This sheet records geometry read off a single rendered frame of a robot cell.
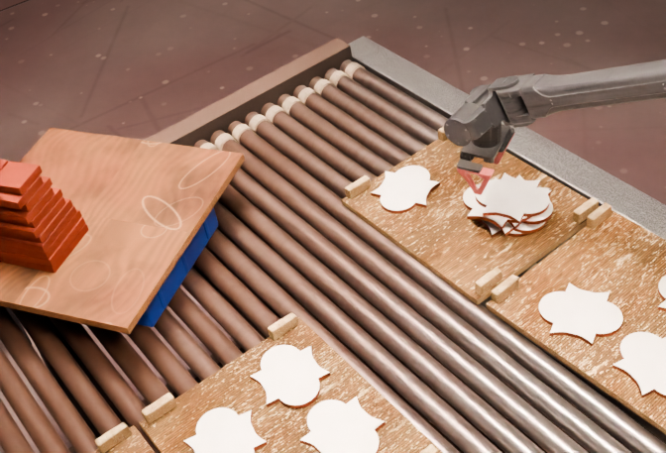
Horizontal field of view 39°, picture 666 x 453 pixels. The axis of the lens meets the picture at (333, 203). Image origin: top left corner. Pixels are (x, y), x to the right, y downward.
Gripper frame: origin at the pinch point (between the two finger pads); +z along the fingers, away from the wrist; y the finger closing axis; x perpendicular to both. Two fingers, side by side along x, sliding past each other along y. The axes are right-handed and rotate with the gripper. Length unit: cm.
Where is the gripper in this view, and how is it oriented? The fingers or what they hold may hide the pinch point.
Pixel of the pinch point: (486, 174)
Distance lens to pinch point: 187.8
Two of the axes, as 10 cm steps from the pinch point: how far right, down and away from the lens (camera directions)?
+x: 8.9, 2.3, -4.0
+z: 1.2, 7.4, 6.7
